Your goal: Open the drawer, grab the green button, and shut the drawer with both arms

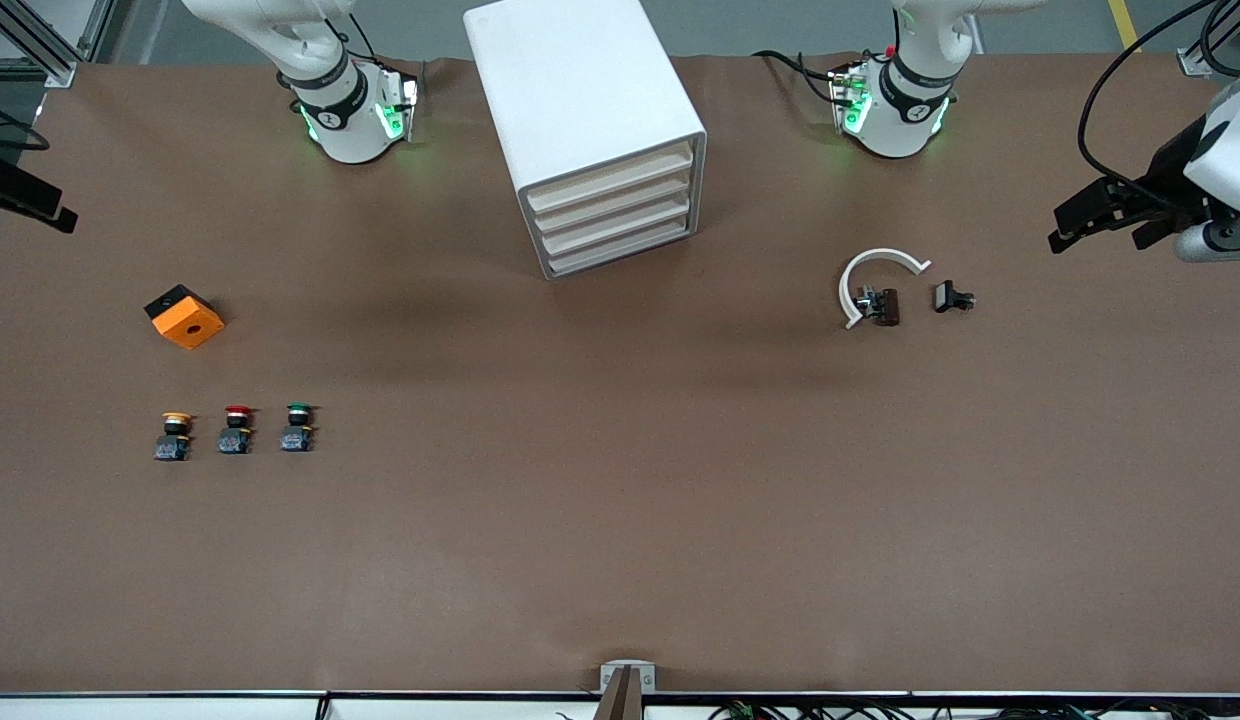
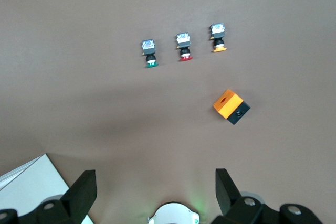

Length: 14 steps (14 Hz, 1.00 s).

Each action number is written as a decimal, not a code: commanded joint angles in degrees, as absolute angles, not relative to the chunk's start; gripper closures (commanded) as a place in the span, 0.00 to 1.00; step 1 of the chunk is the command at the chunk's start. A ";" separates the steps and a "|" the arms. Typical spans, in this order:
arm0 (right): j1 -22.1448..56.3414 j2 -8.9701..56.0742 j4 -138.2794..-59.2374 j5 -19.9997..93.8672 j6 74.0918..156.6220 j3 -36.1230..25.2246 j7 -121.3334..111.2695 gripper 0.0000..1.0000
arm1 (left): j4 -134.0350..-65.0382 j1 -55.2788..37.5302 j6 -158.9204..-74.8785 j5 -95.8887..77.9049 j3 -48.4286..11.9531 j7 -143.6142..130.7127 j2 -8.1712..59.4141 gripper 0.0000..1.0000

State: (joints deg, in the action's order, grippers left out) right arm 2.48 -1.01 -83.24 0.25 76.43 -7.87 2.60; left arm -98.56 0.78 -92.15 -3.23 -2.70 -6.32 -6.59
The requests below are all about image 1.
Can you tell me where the yellow push button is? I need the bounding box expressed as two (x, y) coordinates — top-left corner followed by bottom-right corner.
(154, 411), (195, 462)

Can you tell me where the white curved ring part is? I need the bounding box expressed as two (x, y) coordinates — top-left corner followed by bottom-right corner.
(838, 248), (932, 330)

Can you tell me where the brown small switch component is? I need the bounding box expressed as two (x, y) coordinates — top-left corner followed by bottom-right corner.
(856, 285), (901, 328)

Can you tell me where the orange box with hole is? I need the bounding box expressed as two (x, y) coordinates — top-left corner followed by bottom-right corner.
(144, 284), (226, 351)

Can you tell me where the black base cable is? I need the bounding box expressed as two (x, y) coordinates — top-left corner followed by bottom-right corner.
(753, 50), (843, 104)

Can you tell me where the brown table cover mat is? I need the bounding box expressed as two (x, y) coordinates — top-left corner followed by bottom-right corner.
(0, 52), (1240, 696)

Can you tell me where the green push button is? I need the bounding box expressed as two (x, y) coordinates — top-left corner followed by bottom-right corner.
(280, 403), (319, 453)

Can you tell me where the white table edge rail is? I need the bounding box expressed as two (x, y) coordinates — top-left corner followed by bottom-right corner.
(0, 690), (1240, 720)

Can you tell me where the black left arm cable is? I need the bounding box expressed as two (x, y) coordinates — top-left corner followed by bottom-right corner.
(1076, 0), (1240, 216)

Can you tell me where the red push button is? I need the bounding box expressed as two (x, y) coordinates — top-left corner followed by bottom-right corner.
(217, 405), (260, 456)

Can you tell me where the black cable bundle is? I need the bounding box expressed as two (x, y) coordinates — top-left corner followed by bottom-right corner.
(708, 698), (1240, 720)

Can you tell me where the aluminium frame profile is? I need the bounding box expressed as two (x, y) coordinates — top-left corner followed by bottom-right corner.
(1178, 0), (1240, 78)
(0, 0), (116, 89)

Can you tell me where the grey camera bracket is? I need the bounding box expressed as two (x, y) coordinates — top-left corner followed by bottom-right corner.
(599, 660), (657, 694)

